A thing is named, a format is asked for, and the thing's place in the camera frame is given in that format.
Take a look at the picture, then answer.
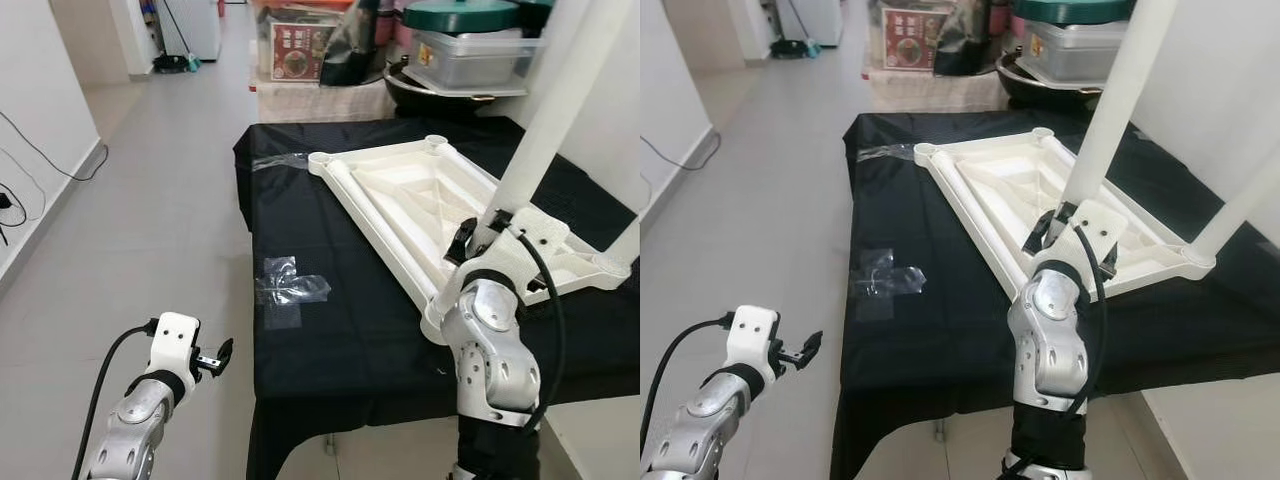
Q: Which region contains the red printed carton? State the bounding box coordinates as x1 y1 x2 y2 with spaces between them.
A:
882 8 946 71
270 20 336 81

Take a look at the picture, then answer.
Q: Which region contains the long black wall cable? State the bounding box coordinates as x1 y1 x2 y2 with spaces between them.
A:
640 128 721 173
0 108 109 183

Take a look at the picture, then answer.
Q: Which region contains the teal head floor mop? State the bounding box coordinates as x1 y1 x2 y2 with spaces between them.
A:
152 0 203 74
770 0 823 59

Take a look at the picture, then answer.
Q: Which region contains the white appliance cabinet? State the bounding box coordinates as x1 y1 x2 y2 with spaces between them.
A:
165 0 223 61
790 0 843 46

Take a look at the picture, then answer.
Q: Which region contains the looped black wall cable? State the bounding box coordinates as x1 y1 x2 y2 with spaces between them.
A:
0 150 29 246

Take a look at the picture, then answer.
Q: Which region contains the white towel cloth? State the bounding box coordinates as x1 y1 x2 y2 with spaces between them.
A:
258 80 396 123
870 70 1006 113

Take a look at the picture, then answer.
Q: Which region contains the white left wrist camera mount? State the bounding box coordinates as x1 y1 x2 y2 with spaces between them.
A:
725 305 781 386
150 312 203 393

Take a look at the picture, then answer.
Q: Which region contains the crumpled clear tape patch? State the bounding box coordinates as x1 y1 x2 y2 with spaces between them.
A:
253 255 333 331
850 248 929 321

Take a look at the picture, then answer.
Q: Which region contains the clear storage box orange lid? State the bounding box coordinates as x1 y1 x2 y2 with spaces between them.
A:
253 0 351 83
868 0 961 73

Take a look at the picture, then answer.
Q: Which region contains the black plastic bag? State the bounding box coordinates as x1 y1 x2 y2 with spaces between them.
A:
935 0 1011 79
320 0 401 89

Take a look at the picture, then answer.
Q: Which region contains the dark green round pot lid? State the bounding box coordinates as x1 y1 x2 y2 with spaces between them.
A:
403 0 521 33
1015 0 1136 26

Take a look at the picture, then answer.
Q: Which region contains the white plastic children table top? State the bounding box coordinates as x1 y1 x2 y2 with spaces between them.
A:
308 135 633 346
913 128 1216 301

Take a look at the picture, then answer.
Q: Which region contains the clear plastic container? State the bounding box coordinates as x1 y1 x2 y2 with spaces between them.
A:
410 30 541 93
1020 22 1131 86

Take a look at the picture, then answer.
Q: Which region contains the black round wok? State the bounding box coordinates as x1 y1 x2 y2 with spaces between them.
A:
997 55 1101 111
383 62 521 116

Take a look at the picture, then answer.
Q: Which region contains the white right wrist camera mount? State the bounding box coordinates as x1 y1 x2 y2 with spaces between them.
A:
1040 200 1129 276
470 208 573 286

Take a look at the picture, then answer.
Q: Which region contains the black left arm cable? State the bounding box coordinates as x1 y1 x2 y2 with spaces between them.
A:
72 320 161 480
640 313 736 451

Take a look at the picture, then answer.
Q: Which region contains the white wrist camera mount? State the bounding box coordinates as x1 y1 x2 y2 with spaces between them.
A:
470 208 573 286
150 312 203 393
725 305 781 386
1040 200 1129 276

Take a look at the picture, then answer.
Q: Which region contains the black tablecloth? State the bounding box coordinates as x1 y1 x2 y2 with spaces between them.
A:
830 110 1280 480
232 118 641 480

